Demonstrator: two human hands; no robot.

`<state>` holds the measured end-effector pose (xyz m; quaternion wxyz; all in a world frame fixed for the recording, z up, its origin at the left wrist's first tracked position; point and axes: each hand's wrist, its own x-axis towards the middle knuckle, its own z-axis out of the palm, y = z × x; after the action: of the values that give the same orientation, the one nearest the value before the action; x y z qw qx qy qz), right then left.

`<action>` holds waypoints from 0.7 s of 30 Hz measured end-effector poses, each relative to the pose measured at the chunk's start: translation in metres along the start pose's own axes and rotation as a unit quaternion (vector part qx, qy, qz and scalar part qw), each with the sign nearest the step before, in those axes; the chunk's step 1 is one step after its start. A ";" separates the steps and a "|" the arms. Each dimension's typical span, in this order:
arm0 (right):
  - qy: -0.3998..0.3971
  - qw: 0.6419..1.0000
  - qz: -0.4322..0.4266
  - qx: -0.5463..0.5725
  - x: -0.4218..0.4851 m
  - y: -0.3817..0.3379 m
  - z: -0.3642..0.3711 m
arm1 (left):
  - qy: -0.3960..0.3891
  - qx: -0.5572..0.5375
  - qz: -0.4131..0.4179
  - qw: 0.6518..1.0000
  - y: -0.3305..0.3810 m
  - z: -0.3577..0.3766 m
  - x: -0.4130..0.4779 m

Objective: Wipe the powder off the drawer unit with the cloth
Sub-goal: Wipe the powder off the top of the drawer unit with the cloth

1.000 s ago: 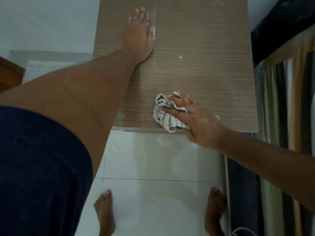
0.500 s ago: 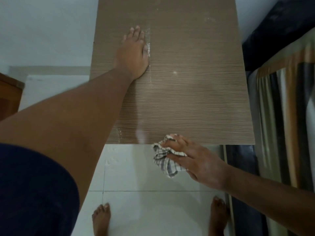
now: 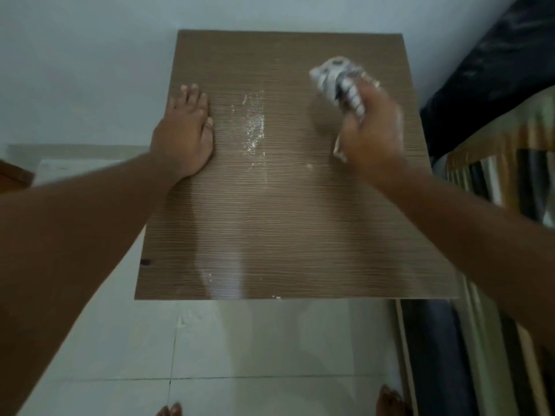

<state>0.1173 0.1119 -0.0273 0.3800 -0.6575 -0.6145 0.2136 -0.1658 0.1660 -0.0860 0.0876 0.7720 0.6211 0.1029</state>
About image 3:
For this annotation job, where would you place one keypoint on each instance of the person's left hand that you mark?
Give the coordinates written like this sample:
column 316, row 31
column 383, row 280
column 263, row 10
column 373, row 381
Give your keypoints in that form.
column 184, row 138

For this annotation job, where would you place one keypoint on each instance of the person's right hand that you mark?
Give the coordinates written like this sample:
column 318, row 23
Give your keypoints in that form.
column 375, row 134

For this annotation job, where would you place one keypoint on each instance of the white checkered cleaning cloth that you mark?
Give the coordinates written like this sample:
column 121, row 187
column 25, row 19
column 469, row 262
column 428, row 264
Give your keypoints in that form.
column 334, row 77

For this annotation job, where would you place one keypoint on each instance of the person's right forearm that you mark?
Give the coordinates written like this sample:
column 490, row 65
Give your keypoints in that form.
column 477, row 238

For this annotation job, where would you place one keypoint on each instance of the person's left forearm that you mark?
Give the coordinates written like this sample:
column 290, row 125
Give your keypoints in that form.
column 65, row 255

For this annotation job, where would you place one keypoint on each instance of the brown wooden drawer cabinet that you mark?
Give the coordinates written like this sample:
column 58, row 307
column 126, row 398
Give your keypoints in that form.
column 282, row 212

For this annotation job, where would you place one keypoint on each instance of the person's right foot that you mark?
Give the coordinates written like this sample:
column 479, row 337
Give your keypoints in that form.
column 390, row 402

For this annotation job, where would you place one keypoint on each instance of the person's foot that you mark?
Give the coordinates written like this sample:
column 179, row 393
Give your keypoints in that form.
column 170, row 410
column 390, row 402

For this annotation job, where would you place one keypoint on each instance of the person's left foot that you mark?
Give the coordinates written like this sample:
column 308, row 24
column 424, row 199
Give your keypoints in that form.
column 170, row 410

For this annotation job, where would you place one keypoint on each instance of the white powder spill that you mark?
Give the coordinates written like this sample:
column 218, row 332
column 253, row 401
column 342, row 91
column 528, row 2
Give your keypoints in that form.
column 256, row 125

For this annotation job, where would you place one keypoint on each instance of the striped bed sheet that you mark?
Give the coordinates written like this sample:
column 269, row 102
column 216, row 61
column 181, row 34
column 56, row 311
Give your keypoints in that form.
column 520, row 177

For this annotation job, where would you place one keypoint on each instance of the brown wooden door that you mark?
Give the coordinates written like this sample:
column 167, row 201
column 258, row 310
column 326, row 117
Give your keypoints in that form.
column 13, row 179

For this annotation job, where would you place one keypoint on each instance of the dark bed base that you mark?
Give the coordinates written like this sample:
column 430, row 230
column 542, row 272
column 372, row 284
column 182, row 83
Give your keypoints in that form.
column 438, row 363

